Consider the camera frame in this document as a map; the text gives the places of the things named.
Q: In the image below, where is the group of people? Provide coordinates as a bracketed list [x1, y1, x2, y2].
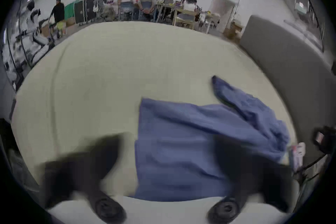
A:
[118, 0, 203, 28]

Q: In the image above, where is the white robot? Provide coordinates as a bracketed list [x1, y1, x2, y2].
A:
[14, 0, 56, 67]

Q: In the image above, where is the blue shirt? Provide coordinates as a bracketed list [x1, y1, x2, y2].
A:
[134, 75, 291, 202]

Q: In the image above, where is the black wheeled case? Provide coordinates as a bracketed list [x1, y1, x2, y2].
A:
[74, 0, 95, 25]

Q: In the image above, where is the brown carton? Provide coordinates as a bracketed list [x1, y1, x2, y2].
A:
[223, 22, 243, 40]

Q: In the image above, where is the grey padded headboard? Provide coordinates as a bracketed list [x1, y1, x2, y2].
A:
[240, 15, 336, 166]

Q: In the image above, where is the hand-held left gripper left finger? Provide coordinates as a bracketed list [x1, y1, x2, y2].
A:
[43, 133, 133, 224]

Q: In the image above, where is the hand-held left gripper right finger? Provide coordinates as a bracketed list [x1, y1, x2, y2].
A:
[207, 137, 294, 224]

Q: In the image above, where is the bed with pale sheet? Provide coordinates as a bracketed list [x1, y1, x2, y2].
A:
[10, 21, 301, 218]

